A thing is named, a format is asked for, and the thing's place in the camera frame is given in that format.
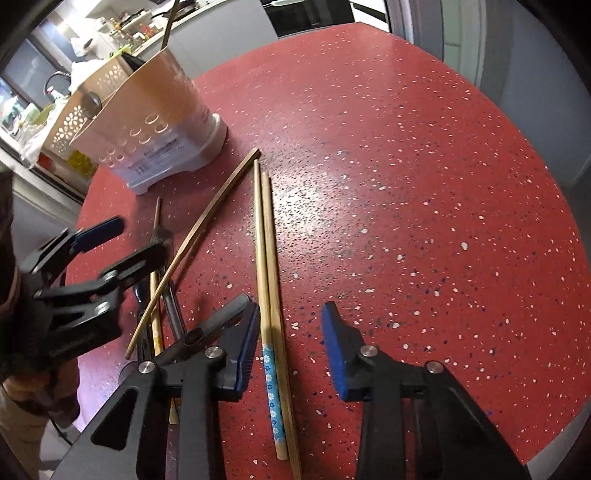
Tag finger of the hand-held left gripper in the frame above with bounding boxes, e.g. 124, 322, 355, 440
34, 240, 169, 324
18, 216, 125, 283

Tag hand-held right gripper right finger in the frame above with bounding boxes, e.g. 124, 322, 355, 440
322, 302, 532, 480

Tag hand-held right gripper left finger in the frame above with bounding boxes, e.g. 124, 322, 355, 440
51, 302, 262, 480

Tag metal utensil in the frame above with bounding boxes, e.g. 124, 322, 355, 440
134, 281, 153, 361
159, 272, 188, 340

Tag yellow patterned wooden chopstick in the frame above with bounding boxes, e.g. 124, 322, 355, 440
151, 198, 180, 424

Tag curved wooden chopstick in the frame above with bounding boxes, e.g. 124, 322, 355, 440
126, 148, 260, 361

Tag blue floral wooden chopstick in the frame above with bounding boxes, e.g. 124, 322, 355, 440
253, 160, 283, 459

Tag plain wooden chopstick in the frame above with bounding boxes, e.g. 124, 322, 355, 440
262, 172, 303, 480

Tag orange and white utensil holder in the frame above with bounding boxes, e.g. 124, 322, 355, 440
69, 46, 228, 195

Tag yellow packet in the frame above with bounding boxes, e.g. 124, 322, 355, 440
67, 150, 96, 177

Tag person's beige pants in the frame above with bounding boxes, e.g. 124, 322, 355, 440
0, 360, 81, 462

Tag white perforated basket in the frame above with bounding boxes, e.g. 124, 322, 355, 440
42, 60, 134, 155

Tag metal faucet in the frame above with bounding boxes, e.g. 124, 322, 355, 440
45, 71, 70, 100

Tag white plastic bag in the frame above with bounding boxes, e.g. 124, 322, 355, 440
69, 58, 121, 88

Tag row of jars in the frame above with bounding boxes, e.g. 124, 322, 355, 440
95, 16, 158, 47

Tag thin wooden chopstick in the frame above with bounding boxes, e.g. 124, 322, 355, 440
161, 0, 180, 49

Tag black oven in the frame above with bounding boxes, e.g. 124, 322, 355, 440
263, 0, 356, 41

